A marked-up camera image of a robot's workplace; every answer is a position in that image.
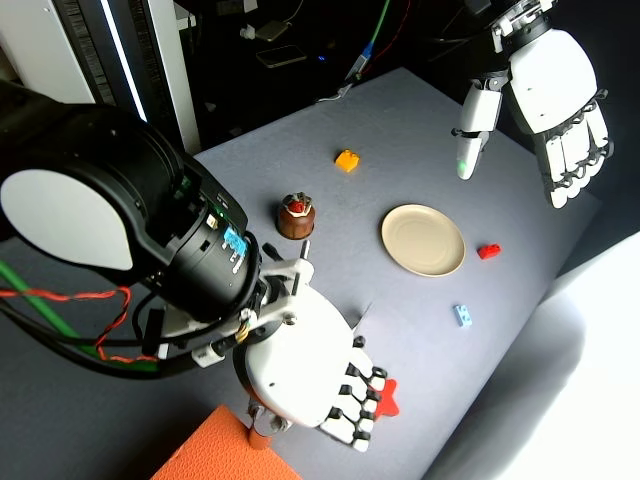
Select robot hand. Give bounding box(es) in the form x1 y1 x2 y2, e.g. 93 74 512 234
451 28 615 209
232 285 390 454

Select metal tongs with taped handles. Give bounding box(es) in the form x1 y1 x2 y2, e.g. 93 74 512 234
247 302 374 451

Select chocolate cupcake with strawberry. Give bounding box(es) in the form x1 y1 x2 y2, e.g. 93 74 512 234
275 192 317 240

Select red star block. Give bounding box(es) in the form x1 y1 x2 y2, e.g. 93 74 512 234
373 378 401 419

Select orange textured box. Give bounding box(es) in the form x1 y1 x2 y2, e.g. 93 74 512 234
149 403 304 480

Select grey table cloth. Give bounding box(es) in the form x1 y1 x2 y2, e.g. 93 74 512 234
0 67 604 480

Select beige round plate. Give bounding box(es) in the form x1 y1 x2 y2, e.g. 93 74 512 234
381 203 467 278

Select orange toy block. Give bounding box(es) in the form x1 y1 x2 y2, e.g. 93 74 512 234
334 148 361 174

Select black smartphone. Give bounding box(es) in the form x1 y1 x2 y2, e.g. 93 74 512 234
256 44 308 70

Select white backdrop cloth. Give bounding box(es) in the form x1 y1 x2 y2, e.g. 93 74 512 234
422 239 640 480

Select gold smartphone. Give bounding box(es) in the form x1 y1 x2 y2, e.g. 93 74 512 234
253 20 292 43

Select red cable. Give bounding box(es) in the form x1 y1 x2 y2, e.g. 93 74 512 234
374 0 414 61

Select green cable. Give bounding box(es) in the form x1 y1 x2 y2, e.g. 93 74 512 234
368 0 393 50

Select blue cable adapter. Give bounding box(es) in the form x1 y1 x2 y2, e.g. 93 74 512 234
344 42 376 84

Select white thin cable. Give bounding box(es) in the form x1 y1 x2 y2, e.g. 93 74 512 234
317 82 357 105

